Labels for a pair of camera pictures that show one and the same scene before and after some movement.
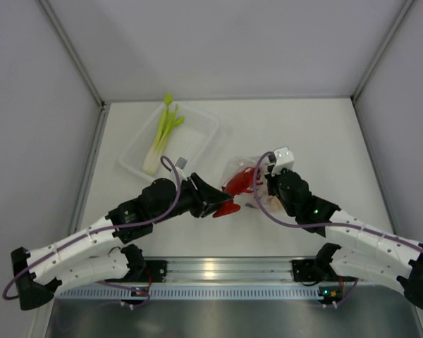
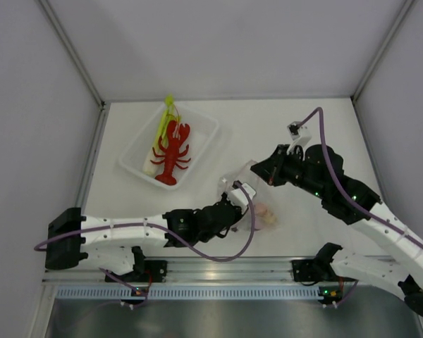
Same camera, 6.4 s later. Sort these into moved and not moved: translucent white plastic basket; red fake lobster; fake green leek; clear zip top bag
Moved: red fake lobster; clear zip top bag
Not moved: translucent white plastic basket; fake green leek
